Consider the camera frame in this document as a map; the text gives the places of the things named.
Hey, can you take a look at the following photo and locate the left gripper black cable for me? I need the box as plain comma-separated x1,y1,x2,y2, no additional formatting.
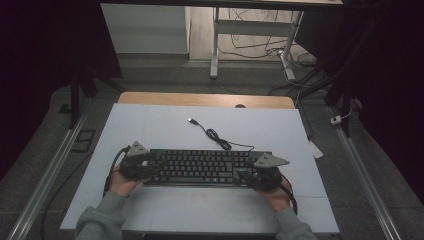
103,145,132,198

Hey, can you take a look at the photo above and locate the white paper tag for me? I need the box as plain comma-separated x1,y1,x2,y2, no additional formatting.
308,139,325,160

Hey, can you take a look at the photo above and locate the person's right hand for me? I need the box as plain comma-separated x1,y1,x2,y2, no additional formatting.
254,178,293,214

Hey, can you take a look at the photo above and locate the thin black floor cable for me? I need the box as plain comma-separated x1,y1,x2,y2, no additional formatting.
39,150,96,240

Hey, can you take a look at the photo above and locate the desk with white frame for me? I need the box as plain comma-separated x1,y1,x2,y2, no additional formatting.
99,0,344,81

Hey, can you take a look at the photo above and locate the wooden table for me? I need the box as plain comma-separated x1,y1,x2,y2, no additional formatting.
118,91,296,110

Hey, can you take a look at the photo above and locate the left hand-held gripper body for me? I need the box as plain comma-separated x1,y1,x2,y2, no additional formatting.
119,140,160,181

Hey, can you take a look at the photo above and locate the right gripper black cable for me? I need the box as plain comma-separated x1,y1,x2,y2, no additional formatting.
278,173,299,216

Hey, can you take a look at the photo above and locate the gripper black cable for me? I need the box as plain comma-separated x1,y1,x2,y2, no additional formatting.
103,145,132,198
278,173,299,216

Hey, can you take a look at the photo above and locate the black keyboard cable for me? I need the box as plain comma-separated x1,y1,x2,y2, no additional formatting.
187,117,255,152

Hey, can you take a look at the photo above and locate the dark curtain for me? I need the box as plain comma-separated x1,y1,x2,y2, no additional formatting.
294,0,424,204
0,0,123,183

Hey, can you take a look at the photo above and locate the black metal stand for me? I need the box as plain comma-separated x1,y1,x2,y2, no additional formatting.
58,64,125,130
296,13,379,138

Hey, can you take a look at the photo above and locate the tangle of floor cables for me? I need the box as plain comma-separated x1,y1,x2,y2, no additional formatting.
218,8,321,98

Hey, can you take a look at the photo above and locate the small white adapter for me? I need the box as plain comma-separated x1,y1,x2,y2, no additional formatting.
330,106,353,126

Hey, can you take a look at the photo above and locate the grey cabinet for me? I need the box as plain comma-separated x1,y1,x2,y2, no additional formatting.
100,3,191,55

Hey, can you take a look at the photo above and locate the person's left hand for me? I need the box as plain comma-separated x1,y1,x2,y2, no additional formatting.
108,168,151,198

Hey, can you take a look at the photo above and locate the aluminium floor rail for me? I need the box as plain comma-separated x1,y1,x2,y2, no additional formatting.
328,106,403,240
6,109,91,240

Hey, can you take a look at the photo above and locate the black keyboard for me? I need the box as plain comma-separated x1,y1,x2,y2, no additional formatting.
146,148,273,188

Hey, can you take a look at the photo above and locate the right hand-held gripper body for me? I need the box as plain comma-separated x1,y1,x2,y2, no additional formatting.
245,152,291,192

